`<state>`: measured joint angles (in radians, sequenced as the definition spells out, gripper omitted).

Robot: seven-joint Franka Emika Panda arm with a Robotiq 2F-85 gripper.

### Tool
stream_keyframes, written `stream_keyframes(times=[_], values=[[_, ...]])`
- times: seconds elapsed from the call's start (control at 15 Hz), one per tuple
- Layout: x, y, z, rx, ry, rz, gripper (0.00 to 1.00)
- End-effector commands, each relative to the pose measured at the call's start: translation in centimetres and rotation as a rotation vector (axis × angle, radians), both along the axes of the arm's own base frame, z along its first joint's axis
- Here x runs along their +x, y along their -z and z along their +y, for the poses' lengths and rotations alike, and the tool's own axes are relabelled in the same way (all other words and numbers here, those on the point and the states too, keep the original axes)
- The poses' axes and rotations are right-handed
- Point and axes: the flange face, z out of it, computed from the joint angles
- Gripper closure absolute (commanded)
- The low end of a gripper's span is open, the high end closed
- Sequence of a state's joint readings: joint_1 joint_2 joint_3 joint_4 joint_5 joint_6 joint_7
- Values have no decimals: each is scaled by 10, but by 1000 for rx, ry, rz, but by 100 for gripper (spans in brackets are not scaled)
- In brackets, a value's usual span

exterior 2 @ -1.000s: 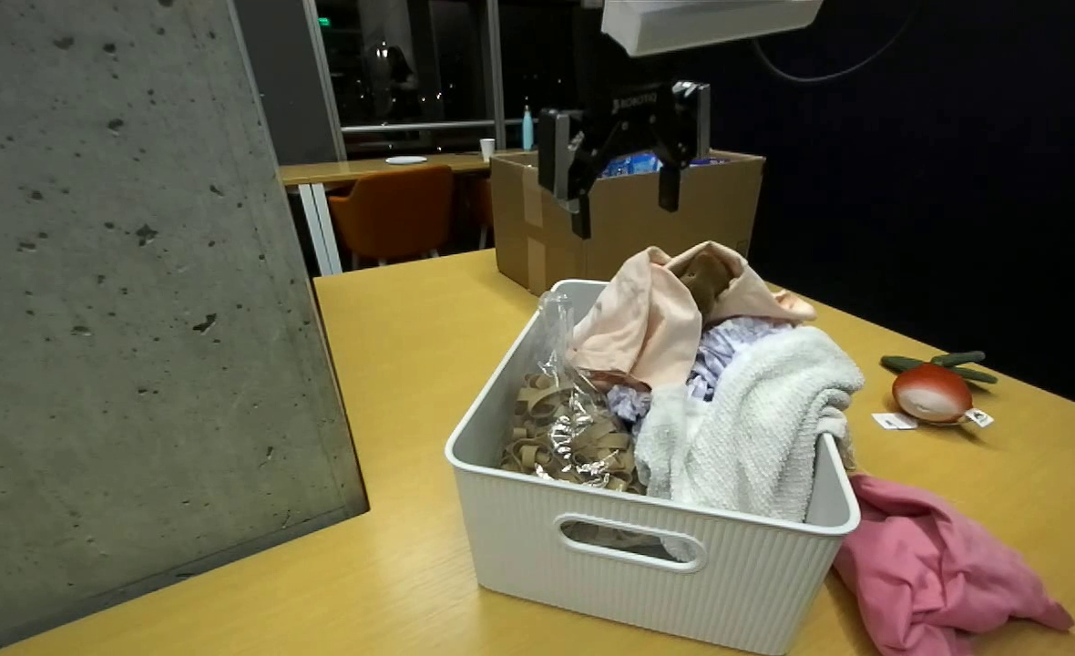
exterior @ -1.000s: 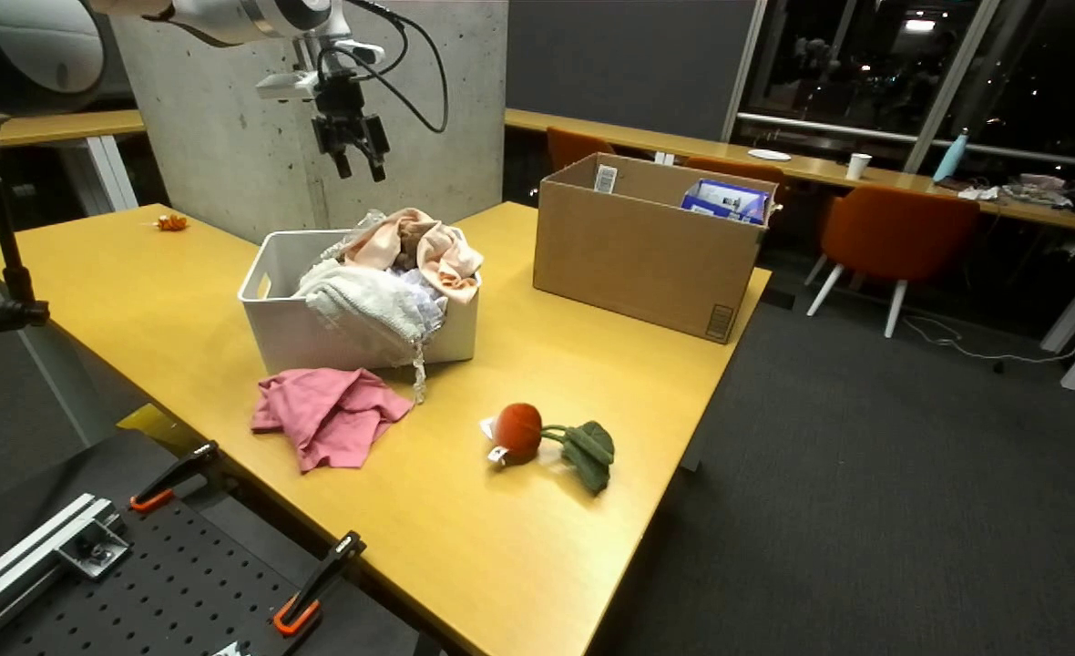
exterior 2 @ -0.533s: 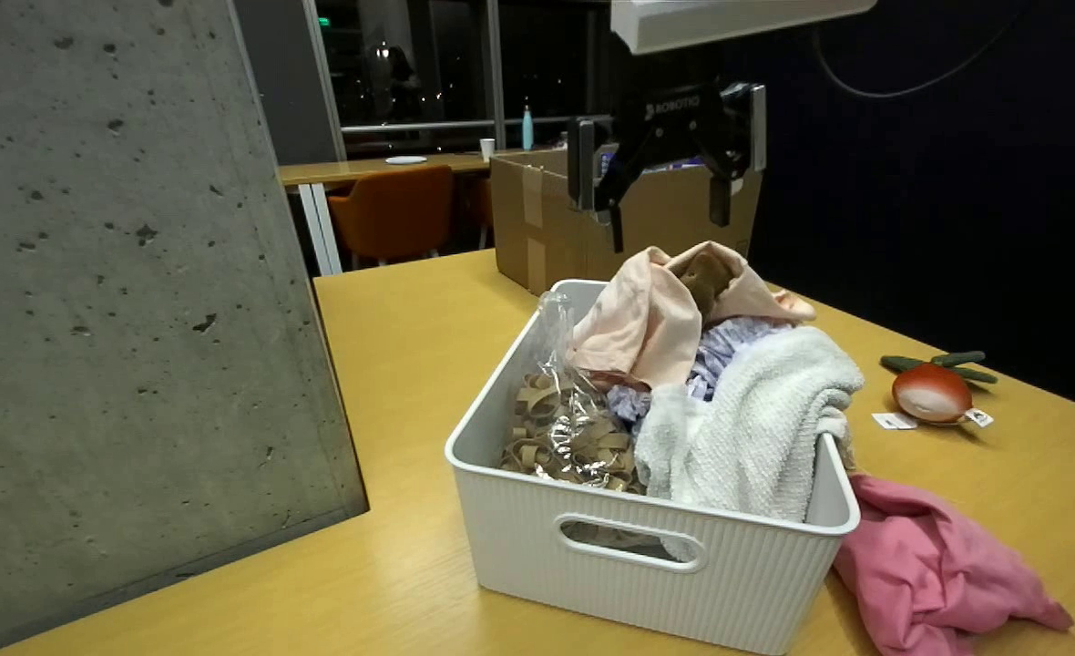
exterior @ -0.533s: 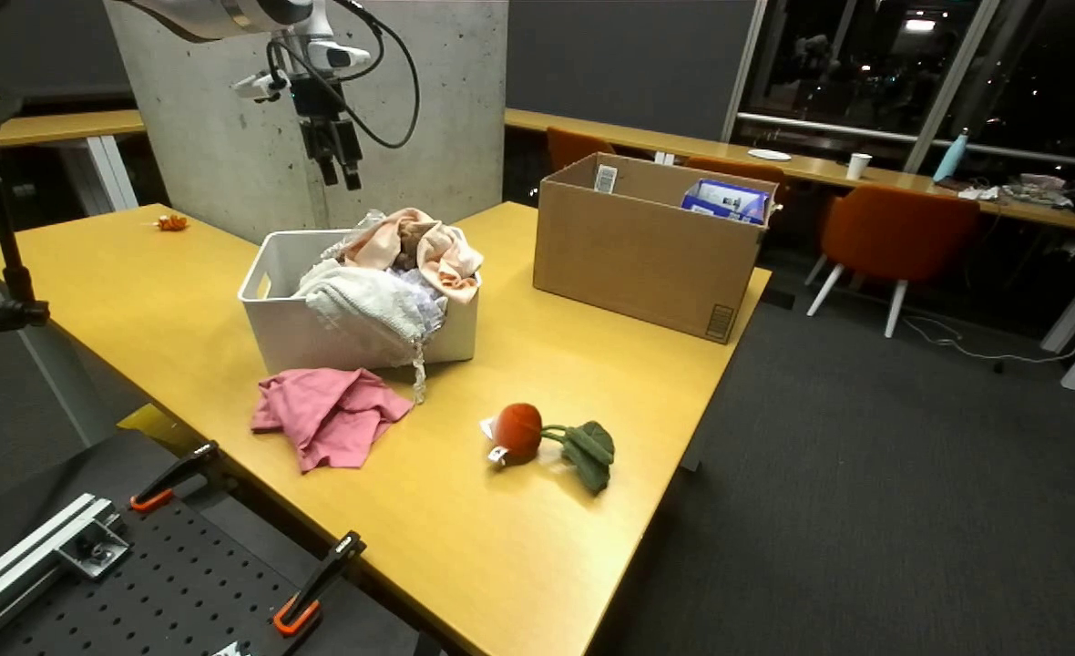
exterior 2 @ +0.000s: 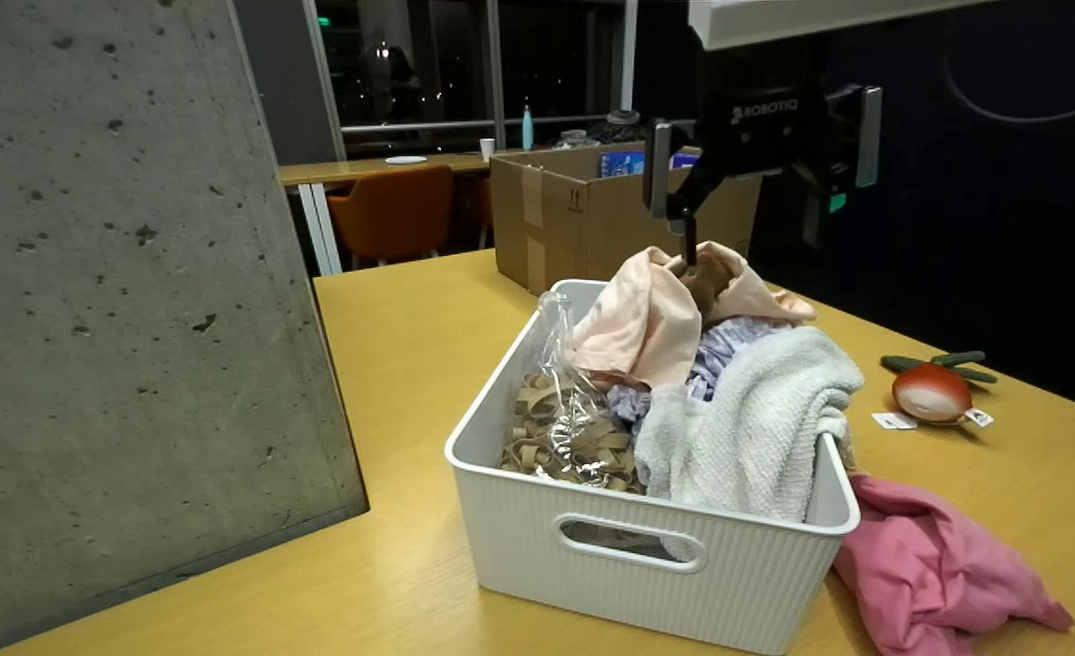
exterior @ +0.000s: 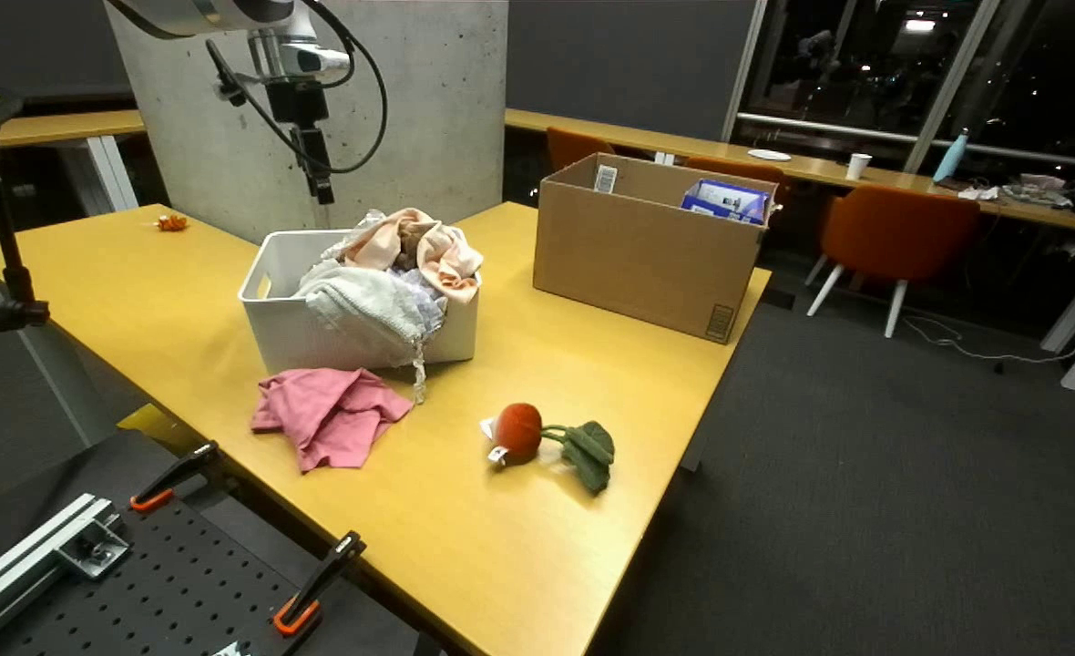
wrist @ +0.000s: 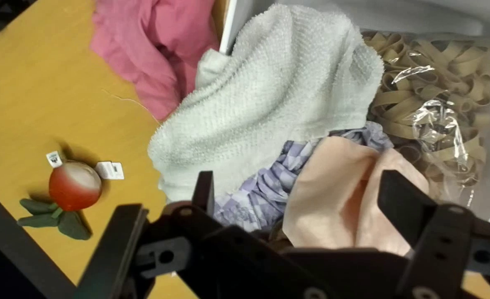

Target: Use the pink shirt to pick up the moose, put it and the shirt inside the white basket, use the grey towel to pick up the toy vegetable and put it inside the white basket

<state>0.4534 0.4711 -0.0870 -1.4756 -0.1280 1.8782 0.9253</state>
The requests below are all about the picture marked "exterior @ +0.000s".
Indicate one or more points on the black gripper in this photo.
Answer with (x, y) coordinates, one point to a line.
(302, 105)

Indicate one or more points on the grey white towel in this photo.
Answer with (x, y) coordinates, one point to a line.
(366, 303)

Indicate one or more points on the pale peach shirt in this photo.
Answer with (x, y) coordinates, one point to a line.
(450, 261)

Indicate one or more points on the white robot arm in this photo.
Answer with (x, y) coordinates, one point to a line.
(196, 17)

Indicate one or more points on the rose pink shirt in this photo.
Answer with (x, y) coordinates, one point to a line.
(329, 422)

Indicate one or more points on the small orange object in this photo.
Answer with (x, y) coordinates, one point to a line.
(173, 225)

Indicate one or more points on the white plastic storage bin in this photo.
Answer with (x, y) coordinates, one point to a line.
(281, 340)

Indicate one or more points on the orange chair backrest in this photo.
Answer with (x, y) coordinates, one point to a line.
(568, 147)

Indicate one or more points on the brown cardboard box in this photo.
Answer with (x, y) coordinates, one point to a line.
(632, 258)

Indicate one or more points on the red radish plush green leaves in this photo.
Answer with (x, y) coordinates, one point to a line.
(518, 430)

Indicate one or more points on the black orange clamp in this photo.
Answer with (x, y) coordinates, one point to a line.
(316, 584)
(173, 480)

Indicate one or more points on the blue package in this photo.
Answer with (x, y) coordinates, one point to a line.
(722, 200)

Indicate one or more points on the long wooden counter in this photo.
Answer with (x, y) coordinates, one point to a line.
(732, 154)

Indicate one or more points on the black perforated board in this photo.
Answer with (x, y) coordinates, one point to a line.
(185, 584)

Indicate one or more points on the white cup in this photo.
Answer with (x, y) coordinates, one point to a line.
(857, 164)

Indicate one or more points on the orange chair white legs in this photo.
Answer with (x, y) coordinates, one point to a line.
(895, 232)

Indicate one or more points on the light blue bottle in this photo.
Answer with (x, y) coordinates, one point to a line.
(953, 159)

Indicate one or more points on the pile of papers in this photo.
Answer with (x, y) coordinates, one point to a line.
(1034, 192)

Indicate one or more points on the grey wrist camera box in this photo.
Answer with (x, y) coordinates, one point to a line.
(310, 60)

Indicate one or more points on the black camera tripod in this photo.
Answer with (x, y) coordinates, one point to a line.
(13, 284)

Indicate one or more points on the aluminium rail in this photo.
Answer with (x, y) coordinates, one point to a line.
(27, 558)

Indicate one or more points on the white window frame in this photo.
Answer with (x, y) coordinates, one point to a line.
(948, 91)

